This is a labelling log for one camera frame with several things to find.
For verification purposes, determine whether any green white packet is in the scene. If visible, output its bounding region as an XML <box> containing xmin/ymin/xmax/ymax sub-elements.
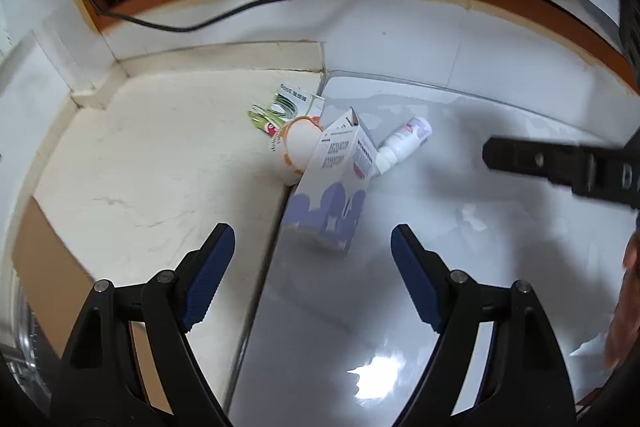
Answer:
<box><xmin>247</xmin><ymin>83</ymin><xmax>324</xmax><ymax>136</ymax></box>

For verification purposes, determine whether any white spray bottle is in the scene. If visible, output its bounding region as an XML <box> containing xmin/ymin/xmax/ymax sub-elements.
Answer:
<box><xmin>375</xmin><ymin>117</ymin><xmax>433</xmax><ymax>174</ymax></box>

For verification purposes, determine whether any white orange mask cup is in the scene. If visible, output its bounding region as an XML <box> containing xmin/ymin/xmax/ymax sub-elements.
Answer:
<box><xmin>270</xmin><ymin>116</ymin><xmax>323</xmax><ymax>186</ymax></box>

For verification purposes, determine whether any person hand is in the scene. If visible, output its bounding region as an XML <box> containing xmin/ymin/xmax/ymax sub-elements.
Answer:
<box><xmin>604</xmin><ymin>234</ymin><xmax>640</xmax><ymax>369</ymax></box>

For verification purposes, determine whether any brown cardboard sheet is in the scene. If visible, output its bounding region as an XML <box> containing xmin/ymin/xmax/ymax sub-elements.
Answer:
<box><xmin>12</xmin><ymin>196</ymin><xmax>174</xmax><ymax>413</ymax></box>

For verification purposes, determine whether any purple white box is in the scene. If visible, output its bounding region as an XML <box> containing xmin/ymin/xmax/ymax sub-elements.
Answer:
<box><xmin>281</xmin><ymin>108</ymin><xmax>378</xmax><ymax>251</ymax></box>

